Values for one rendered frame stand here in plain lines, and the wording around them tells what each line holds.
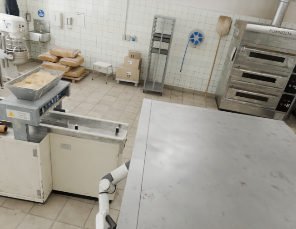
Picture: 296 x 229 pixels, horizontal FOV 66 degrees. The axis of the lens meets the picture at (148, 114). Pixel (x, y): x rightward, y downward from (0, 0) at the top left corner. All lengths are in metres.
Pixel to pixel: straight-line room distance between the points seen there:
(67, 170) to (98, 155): 0.41
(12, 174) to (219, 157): 2.32
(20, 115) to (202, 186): 1.89
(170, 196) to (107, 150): 1.89
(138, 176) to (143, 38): 5.82
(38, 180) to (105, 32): 4.66
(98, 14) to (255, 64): 3.95
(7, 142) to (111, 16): 4.62
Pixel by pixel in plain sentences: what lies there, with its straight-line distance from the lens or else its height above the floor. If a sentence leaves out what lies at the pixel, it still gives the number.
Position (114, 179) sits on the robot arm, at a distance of 1.66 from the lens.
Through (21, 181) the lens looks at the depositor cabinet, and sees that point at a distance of 2.67.
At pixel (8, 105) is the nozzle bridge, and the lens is 2.20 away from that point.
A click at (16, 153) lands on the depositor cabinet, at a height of 0.67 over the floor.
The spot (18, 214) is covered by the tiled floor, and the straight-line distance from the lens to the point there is 2.83.
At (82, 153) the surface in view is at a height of 0.66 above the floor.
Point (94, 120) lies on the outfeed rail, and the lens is 2.50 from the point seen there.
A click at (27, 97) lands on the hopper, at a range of 2.21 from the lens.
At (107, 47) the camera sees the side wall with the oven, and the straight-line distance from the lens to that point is 6.46.
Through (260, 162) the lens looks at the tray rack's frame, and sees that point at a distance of 0.60.
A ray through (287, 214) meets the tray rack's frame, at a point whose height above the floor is 1.82.
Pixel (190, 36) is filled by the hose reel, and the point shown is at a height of 1.46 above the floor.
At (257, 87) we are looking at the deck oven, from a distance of 5.51.
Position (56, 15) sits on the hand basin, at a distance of 6.80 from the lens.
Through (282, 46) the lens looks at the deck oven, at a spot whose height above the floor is 1.68.
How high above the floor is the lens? 2.12
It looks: 27 degrees down
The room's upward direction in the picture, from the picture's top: 9 degrees clockwise
